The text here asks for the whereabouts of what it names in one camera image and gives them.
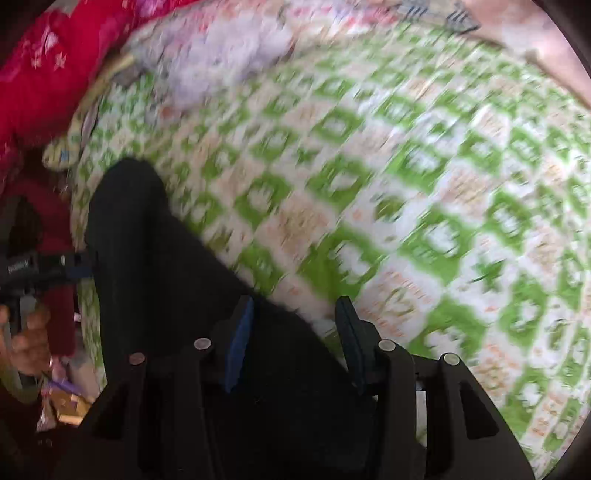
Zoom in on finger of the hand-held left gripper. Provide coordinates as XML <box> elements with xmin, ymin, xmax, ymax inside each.
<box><xmin>41</xmin><ymin>250</ymin><xmax>99</xmax><ymax>283</ymax></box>

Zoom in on pink quilt with plaid hearts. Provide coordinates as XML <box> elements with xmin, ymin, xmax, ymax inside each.
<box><xmin>369</xmin><ymin>0</ymin><xmax>591</xmax><ymax>109</ymax></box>

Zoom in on purple floral cloth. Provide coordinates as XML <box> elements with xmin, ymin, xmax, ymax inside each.
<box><xmin>129</xmin><ymin>11</ymin><xmax>296</xmax><ymax>112</ymax></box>

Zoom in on black pants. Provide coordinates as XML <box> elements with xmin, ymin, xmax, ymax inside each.
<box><xmin>84</xmin><ymin>157</ymin><xmax>384</xmax><ymax>480</ymax></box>

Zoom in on yellow patterned cloth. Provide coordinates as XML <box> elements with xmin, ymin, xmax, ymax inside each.
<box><xmin>42</xmin><ymin>51</ymin><xmax>139</xmax><ymax>171</ymax></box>

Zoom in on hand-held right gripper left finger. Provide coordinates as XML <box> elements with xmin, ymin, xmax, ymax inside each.
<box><xmin>53</xmin><ymin>295</ymin><xmax>257</xmax><ymax>480</ymax></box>

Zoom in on yellow packet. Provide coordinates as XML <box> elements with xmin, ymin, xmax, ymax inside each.
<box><xmin>46</xmin><ymin>383</ymin><xmax>94</xmax><ymax>428</ymax></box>

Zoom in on person's left hand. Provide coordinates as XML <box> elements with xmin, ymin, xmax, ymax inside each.
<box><xmin>0</xmin><ymin>305</ymin><xmax>52</xmax><ymax>376</ymax></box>

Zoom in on green checked bed sheet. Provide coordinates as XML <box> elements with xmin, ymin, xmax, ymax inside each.
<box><xmin>44</xmin><ymin>21</ymin><xmax>591</xmax><ymax>476</ymax></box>

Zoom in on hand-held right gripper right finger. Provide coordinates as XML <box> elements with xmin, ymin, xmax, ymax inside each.
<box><xmin>335</xmin><ymin>295</ymin><xmax>536</xmax><ymax>480</ymax></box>

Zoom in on red floral quilt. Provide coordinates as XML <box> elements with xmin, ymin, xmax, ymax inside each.
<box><xmin>0</xmin><ymin>0</ymin><xmax>195</xmax><ymax>155</ymax></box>

